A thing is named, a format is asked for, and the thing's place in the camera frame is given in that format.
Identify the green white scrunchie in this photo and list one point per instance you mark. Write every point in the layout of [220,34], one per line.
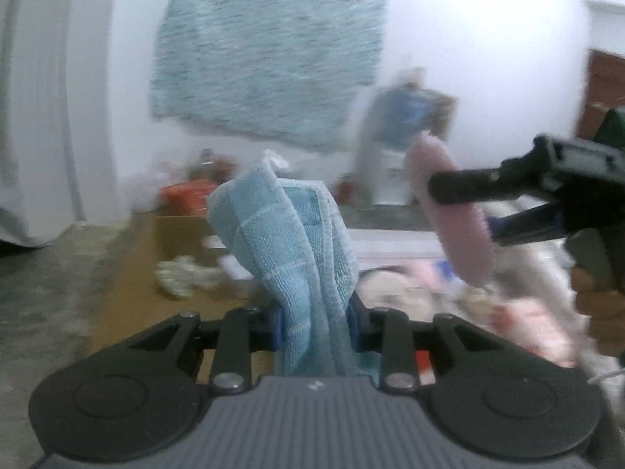
[183,276]

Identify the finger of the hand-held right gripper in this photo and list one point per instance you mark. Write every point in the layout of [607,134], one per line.
[478,183]
[527,227]

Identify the white appliance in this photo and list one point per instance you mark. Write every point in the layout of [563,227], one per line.
[34,107]

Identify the beige plush doll red skirt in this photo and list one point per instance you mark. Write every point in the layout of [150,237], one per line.
[390,293]

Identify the brown wooden cabinet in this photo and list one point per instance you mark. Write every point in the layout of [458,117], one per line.
[603,83]

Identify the teal floral wall cloth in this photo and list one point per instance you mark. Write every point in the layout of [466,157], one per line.
[268,49]

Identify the light blue towel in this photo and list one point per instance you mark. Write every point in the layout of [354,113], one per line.
[293,264]

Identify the red pink wet wipes pack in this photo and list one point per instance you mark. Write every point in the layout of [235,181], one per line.
[534,334]

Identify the person's right hand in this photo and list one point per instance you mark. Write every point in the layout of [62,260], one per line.
[603,317]

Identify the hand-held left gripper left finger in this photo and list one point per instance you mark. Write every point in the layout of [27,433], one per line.
[234,347]

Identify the red snack box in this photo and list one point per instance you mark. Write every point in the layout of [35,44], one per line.
[188,198]

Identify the brown cardboard box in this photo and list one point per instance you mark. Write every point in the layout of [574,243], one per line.
[132,293]

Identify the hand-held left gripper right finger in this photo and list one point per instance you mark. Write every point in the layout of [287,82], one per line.
[398,347]

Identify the brown patterned folded board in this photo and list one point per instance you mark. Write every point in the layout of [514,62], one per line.
[447,112]

